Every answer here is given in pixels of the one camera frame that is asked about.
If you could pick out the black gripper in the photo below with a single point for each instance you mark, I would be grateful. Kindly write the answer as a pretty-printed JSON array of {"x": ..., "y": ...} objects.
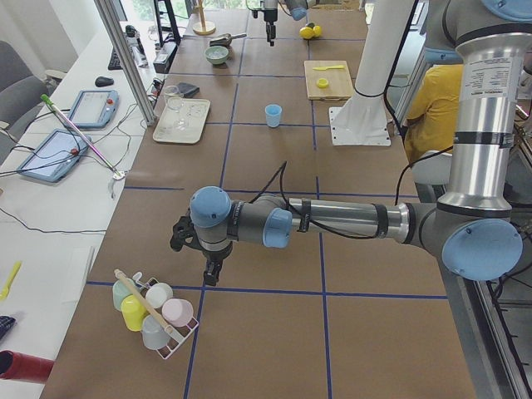
[
  {"x": 215, "y": 253},
  {"x": 270, "y": 17}
]

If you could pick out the yellow lemon slice stack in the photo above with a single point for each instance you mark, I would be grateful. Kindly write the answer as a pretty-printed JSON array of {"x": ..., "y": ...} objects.
[{"x": 322, "y": 83}]

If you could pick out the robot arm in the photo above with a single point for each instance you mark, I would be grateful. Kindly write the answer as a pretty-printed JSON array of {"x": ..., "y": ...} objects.
[
  {"x": 468, "y": 229},
  {"x": 297, "y": 9}
]

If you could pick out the yellow lemon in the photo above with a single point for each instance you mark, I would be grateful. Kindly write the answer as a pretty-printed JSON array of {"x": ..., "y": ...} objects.
[
  {"x": 317, "y": 31},
  {"x": 307, "y": 32}
]

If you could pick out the white cup in rack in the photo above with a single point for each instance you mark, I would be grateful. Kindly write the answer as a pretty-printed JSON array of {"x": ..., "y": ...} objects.
[{"x": 158, "y": 294}]

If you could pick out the light blue cup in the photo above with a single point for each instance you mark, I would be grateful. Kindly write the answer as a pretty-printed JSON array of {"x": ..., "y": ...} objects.
[{"x": 273, "y": 115}]

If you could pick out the grey cup in rack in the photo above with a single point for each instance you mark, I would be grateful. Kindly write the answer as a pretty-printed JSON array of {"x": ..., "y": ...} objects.
[{"x": 153, "y": 335}]

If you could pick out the yellow cup in rack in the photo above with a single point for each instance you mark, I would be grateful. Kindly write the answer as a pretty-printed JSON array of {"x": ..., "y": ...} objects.
[{"x": 133, "y": 313}]

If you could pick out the green cup in rack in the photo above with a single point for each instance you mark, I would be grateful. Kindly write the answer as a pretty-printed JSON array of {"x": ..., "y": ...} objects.
[{"x": 119, "y": 293}]

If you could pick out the metal ice scoop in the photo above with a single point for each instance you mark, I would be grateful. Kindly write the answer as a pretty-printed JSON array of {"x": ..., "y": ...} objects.
[{"x": 226, "y": 39}]

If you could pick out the green bowl of ice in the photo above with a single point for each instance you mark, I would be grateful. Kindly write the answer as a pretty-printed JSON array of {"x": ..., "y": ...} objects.
[{"x": 216, "y": 55}]

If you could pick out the yellow plastic knife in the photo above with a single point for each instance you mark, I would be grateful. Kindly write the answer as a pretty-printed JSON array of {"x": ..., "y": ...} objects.
[{"x": 331, "y": 67}]

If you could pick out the wooden mug tree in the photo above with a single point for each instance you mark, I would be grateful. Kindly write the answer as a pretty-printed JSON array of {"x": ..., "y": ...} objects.
[{"x": 203, "y": 27}]

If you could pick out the wooden cutting board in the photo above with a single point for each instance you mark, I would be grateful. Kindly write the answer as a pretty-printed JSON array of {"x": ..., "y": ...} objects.
[{"x": 328, "y": 80}]

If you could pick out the grey folded cloth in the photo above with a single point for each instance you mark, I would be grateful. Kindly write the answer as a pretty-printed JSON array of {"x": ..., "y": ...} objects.
[{"x": 187, "y": 90}]

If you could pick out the black box device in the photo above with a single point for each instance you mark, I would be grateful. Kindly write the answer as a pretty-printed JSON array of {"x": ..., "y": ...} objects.
[{"x": 165, "y": 57}]

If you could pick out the clear wine glass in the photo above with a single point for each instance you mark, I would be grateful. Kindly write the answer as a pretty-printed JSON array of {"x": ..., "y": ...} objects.
[{"x": 175, "y": 102}]

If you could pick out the cream bear tray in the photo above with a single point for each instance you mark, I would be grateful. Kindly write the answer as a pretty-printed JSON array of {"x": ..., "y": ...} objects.
[{"x": 195, "y": 112}]

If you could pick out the black keyboard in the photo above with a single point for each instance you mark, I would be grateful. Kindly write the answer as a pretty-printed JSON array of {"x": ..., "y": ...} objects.
[{"x": 114, "y": 62}]

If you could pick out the black computer mouse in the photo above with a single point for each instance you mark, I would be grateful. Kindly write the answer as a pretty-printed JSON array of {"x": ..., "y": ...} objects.
[{"x": 103, "y": 81}]

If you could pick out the person in yellow shirt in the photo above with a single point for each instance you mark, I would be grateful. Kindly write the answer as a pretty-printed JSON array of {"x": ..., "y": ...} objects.
[{"x": 432, "y": 117}]

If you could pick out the far blue teach pendant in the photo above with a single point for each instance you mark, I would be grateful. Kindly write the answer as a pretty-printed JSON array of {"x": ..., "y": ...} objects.
[{"x": 93, "y": 109}]

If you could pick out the blue teach pendant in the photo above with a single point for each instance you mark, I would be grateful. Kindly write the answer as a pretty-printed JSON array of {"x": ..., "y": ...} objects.
[
  {"x": 93, "y": 109},
  {"x": 54, "y": 157}
]

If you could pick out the near blue teach pendant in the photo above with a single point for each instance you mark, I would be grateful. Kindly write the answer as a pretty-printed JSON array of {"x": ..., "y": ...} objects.
[{"x": 54, "y": 157}]

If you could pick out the red cylinder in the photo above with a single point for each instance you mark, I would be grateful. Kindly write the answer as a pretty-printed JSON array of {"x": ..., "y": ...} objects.
[{"x": 25, "y": 368}]

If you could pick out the metal stirring rod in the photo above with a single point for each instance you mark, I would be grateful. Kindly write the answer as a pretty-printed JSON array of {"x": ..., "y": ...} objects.
[{"x": 116, "y": 174}]

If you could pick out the grey office chair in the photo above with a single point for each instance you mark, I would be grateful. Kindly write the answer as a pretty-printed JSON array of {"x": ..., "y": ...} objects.
[{"x": 20, "y": 97}]

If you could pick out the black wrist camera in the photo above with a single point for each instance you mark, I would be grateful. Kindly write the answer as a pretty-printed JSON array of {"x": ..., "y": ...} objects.
[{"x": 184, "y": 235}]

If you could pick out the white wire cup rack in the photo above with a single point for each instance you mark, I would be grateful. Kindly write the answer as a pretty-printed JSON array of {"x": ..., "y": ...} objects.
[{"x": 179, "y": 334}]

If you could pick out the wooden rack handle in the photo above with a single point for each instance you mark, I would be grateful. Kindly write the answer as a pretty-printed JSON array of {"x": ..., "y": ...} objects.
[{"x": 123, "y": 278}]

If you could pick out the aluminium frame post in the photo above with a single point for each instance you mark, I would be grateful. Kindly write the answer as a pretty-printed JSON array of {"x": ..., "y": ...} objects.
[{"x": 111, "y": 22}]

